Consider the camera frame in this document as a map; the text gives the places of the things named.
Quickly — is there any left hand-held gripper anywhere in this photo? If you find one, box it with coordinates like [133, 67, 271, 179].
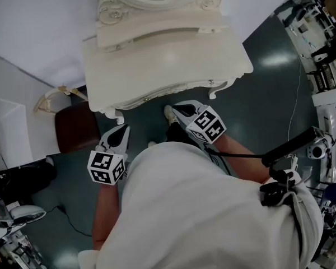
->
[87, 124, 131, 185]

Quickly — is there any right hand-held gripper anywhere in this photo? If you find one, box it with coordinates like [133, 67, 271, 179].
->
[171, 100, 228, 145]

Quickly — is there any small cream dressing table drawer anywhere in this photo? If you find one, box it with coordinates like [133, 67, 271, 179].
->
[96, 24, 231, 53]

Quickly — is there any person's left forearm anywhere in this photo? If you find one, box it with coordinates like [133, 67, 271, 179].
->
[91, 177, 127, 252]

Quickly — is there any person's right forearm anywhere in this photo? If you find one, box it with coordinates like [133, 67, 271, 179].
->
[209, 134, 273, 185]

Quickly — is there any wide cream drawer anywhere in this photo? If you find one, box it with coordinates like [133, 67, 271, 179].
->
[113, 78, 231, 111]

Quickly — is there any cream dressing table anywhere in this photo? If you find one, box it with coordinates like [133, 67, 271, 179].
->
[82, 10, 254, 124]

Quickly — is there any person's black trouser leg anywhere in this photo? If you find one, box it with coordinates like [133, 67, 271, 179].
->
[165, 121, 192, 145]

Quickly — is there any person's right white shoe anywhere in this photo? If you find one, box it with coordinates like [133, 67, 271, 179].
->
[164, 104, 180, 125]

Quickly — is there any brown seat cream chair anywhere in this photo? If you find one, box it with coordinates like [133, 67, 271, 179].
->
[33, 85, 102, 154]

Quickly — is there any person's white shirt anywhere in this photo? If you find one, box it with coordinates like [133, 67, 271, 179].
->
[77, 141, 325, 269]

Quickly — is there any white glossy device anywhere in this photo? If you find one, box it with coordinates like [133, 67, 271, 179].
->
[8, 204, 48, 225]

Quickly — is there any black shoulder-mounted device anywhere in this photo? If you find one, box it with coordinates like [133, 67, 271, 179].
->
[259, 169, 297, 207]

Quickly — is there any white cabinet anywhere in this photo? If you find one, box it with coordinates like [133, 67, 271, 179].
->
[0, 95, 35, 174]

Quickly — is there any cluttered white workbench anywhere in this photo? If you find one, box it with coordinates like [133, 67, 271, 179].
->
[276, 0, 336, 92]

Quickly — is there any blue round object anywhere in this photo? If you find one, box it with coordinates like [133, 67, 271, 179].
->
[324, 182, 336, 205]

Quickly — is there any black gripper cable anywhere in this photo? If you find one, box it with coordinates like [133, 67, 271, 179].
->
[203, 143, 266, 160]

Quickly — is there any black floor cable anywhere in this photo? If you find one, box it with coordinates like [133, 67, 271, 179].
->
[48, 204, 94, 238]

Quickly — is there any black pole with mount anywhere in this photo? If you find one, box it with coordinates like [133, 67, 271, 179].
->
[261, 127, 325, 168]

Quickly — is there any thin white floor cable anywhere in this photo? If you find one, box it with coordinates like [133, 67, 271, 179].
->
[287, 54, 304, 143]

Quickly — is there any white round camera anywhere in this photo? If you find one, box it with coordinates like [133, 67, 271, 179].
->
[306, 143, 326, 160]

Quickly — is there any white machine frame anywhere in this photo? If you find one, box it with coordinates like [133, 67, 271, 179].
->
[311, 86, 336, 182]

